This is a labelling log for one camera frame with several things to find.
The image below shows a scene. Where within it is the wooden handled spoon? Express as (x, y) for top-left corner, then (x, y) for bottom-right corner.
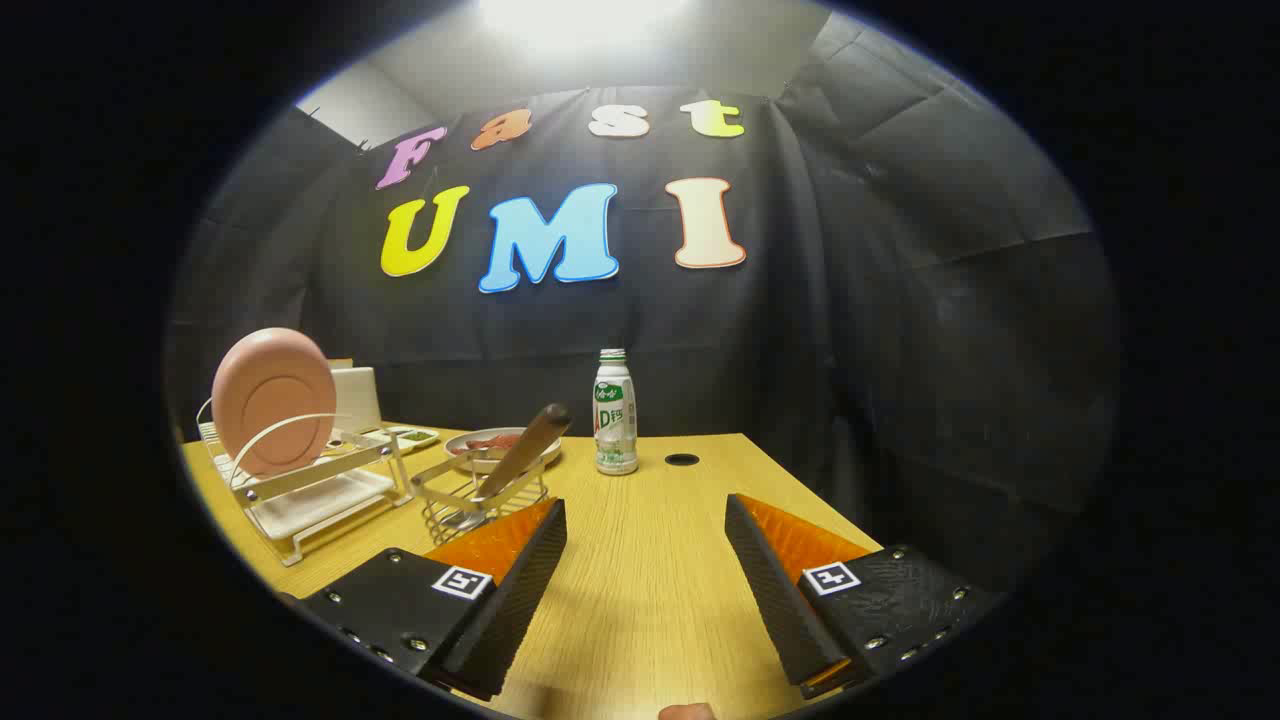
(435, 403), (573, 531)

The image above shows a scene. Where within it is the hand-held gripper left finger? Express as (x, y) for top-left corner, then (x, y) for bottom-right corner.
(298, 497), (568, 701)

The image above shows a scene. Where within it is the pink plate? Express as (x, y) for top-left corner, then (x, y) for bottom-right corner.
(211, 328), (337, 477)

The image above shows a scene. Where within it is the white drink bottle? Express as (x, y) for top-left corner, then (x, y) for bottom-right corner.
(594, 348), (639, 476)

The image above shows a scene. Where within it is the white drip tray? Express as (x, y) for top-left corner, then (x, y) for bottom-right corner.
(215, 455), (396, 546)

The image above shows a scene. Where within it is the white toaster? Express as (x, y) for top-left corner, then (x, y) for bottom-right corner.
(330, 367), (379, 433)

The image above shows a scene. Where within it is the metal wire basket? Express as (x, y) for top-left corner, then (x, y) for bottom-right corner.
(410, 447), (551, 546)

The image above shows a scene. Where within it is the black backdrop cloth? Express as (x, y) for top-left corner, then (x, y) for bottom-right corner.
(165, 10), (1121, 601)

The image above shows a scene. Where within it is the beige plate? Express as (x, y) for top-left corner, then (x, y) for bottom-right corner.
(445, 428), (563, 474)

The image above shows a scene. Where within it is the white wire dish rack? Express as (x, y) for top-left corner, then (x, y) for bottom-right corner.
(195, 395), (416, 568)

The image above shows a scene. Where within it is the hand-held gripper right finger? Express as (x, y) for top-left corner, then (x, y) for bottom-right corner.
(724, 493), (1004, 701)

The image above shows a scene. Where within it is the white divided bean dish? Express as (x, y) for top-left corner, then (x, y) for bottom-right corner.
(360, 425), (441, 451)

